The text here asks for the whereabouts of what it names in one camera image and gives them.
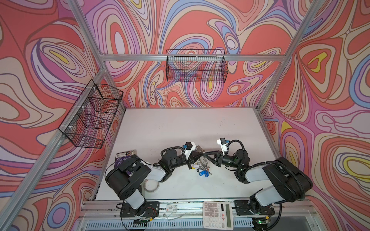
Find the key ring bunch with tags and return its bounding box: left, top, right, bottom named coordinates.
left=192, top=145, right=213, bottom=177

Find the black wire basket back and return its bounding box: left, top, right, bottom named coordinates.
left=165, top=49, right=229, bottom=83

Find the black wire basket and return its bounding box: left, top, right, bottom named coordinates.
left=165, top=49, right=229, bottom=83
left=59, top=80, right=123, bottom=149

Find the white calculator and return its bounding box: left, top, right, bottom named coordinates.
left=202, top=201, right=234, bottom=231

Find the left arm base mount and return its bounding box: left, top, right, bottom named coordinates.
left=116, top=201, right=160, bottom=219

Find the black wire basket left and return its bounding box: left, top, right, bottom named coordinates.
left=59, top=80, right=123, bottom=149

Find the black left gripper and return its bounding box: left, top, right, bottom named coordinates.
left=169, top=152, right=204, bottom=171

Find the white tape roll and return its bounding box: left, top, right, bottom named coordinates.
left=144, top=180, right=160, bottom=193

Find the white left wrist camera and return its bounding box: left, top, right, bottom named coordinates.
left=183, top=141, right=196, bottom=160

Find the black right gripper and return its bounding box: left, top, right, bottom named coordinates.
left=204, top=151, right=241, bottom=169

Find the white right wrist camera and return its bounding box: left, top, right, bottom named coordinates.
left=217, top=138, right=230, bottom=156

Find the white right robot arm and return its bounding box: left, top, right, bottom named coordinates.
left=203, top=138, right=313, bottom=215

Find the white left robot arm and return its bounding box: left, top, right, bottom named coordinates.
left=105, top=142, right=204, bottom=213

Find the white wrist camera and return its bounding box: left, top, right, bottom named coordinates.
left=183, top=141, right=196, bottom=160
left=217, top=138, right=230, bottom=156

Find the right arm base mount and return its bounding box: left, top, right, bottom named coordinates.
left=232, top=200, right=282, bottom=231

